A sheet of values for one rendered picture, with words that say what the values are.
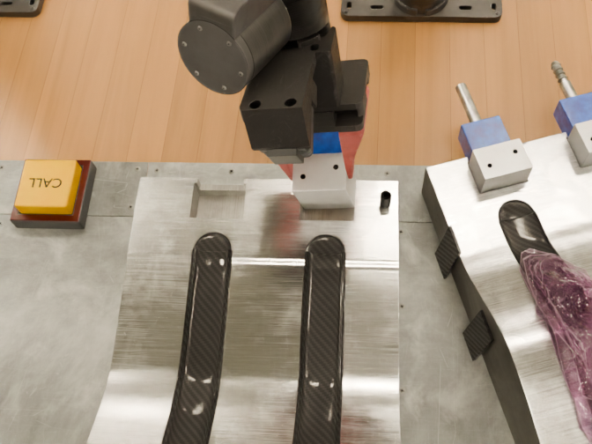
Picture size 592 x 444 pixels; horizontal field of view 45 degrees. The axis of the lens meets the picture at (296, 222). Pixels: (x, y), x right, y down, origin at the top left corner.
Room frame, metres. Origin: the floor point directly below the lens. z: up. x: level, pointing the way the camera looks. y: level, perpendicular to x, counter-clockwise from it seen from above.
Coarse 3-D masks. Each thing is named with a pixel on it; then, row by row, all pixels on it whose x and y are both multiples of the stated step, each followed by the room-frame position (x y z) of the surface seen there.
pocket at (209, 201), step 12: (204, 192) 0.37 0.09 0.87; (216, 192) 0.36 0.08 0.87; (228, 192) 0.36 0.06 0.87; (240, 192) 0.36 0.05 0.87; (192, 204) 0.35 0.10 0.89; (204, 204) 0.35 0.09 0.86; (216, 204) 0.35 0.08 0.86; (228, 204) 0.35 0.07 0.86; (240, 204) 0.35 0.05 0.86; (192, 216) 0.34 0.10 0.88; (204, 216) 0.34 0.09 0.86; (216, 216) 0.34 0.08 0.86; (228, 216) 0.34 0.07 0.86; (240, 216) 0.34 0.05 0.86
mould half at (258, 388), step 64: (192, 192) 0.36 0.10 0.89; (256, 192) 0.34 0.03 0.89; (128, 256) 0.30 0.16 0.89; (256, 256) 0.28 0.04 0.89; (384, 256) 0.25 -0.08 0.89; (128, 320) 0.24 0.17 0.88; (256, 320) 0.22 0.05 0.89; (384, 320) 0.20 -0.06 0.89; (128, 384) 0.18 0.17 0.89; (256, 384) 0.16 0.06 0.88; (384, 384) 0.14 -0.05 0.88
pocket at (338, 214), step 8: (336, 208) 0.33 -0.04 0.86; (344, 208) 0.32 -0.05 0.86; (352, 208) 0.32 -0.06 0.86; (304, 216) 0.32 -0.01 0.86; (312, 216) 0.32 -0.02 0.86; (320, 216) 0.32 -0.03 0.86; (328, 216) 0.32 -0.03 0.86; (336, 216) 0.32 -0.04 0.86; (344, 216) 0.32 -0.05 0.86; (352, 216) 0.31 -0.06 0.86
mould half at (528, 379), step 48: (528, 144) 0.37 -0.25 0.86; (432, 192) 0.34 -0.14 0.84; (528, 192) 0.31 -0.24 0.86; (576, 192) 0.30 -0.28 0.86; (480, 240) 0.27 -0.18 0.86; (576, 240) 0.25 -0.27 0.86; (480, 288) 0.22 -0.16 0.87; (528, 288) 0.21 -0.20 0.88; (528, 336) 0.16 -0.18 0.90; (528, 384) 0.12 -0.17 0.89; (528, 432) 0.08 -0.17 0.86; (576, 432) 0.07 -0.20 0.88
